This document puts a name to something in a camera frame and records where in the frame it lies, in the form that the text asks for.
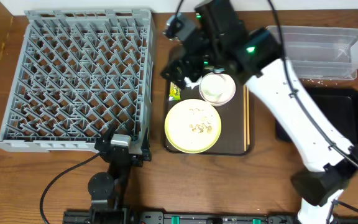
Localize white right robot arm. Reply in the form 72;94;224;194
161;1;358;223

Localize cream white cup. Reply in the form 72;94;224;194
200;74;226;96

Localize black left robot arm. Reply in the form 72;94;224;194
88;127;152;212

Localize grey dishwasher rack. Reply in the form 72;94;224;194
0;9;155;154

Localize yellow plate with crumbs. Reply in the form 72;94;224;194
164;99;222;154

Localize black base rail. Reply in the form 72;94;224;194
62;208;358;224

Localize white napkin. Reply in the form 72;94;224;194
184;77;202;89

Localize dark brown serving tray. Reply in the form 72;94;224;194
162;81;254;156

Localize clear plastic bin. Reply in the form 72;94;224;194
281;26;358;80

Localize black tray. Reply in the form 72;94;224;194
274;86;358;146

